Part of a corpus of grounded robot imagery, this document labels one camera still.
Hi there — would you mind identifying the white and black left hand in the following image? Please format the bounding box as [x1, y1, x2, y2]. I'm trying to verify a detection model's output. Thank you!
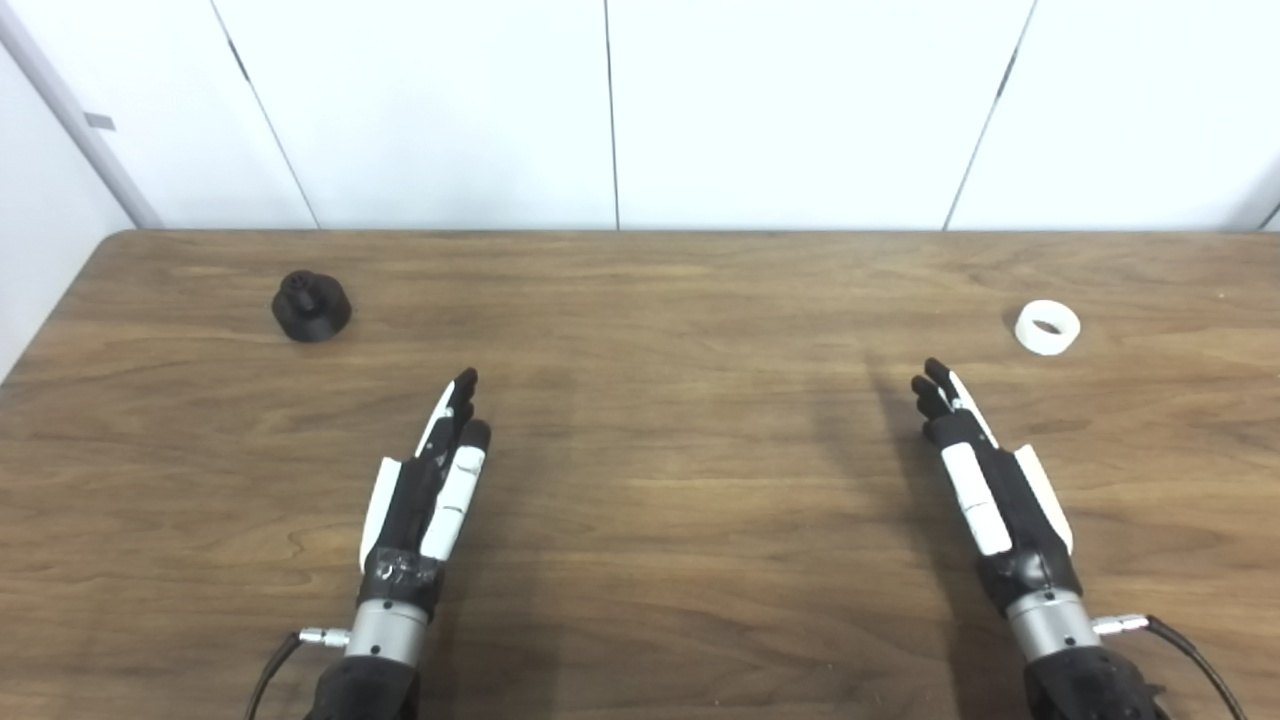
[357, 367, 493, 613]

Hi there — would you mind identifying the white and black right hand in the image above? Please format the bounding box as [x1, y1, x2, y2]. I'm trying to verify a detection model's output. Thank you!
[910, 358, 1084, 613]

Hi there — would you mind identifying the white ring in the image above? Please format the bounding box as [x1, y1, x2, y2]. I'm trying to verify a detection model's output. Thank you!
[1014, 299, 1083, 357]

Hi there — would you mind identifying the round black part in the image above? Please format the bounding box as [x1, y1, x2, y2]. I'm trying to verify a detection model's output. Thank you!
[272, 270, 353, 344]

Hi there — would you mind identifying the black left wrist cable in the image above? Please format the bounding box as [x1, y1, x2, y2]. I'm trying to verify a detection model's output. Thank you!
[244, 627, 351, 720]

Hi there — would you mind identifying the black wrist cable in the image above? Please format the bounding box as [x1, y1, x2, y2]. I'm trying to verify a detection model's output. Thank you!
[1092, 614, 1247, 720]
[244, 627, 351, 720]

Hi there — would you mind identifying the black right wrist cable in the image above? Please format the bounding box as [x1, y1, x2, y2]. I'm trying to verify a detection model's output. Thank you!
[1092, 614, 1247, 720]

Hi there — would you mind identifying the grey wall corner post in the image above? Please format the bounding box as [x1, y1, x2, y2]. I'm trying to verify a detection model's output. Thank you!
[0, 0, 164, 230]

